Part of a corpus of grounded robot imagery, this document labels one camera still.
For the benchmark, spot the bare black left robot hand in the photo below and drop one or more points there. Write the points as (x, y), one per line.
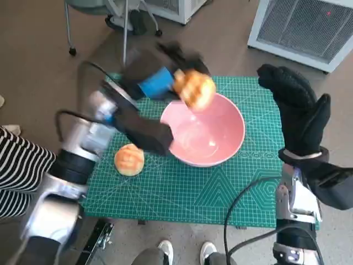
(154, 82)

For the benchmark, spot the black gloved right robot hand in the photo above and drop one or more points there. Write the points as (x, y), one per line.
(300, 116)

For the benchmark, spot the long toy bread loaf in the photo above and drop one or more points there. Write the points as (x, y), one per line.
(195, 88)

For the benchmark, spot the pink bowl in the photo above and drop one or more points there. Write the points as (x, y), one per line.
(209, 138)

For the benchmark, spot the round toy bread bun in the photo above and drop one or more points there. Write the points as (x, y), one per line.
(129, 160)

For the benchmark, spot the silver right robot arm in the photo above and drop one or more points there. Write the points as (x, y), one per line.
(295, 193)

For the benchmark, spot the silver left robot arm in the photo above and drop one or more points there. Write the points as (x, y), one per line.
(69, 193)

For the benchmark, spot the dark bag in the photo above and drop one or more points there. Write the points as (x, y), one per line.
(140, 23)

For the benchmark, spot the grey office chair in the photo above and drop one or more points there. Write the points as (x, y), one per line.
(125, 27)

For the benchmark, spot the small white mesh cabinet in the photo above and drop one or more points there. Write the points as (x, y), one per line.
(183, 11)

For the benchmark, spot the large white mesh cabinet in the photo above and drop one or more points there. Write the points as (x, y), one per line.
(298, 27)

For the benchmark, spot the green cutting mat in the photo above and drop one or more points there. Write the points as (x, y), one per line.
(179, 193)

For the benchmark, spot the black table clamp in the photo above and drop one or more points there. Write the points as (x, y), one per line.
(142, 222)

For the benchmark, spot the person's beige shoe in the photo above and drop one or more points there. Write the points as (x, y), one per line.
(11, 129)
(1, 100)

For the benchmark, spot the person in striped clothing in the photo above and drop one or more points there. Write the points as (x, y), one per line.
(22, 171)

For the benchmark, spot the person with white shoes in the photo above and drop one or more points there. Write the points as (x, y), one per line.
(165, 248)

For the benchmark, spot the black metal stand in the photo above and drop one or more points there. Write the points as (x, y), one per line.
(95, 243)

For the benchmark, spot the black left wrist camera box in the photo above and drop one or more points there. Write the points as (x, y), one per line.
(146, 132)

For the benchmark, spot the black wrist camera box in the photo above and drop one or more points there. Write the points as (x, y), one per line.
(331, 185)
(146, 132)

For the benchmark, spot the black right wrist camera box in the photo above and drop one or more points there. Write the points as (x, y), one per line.
(331, 185)

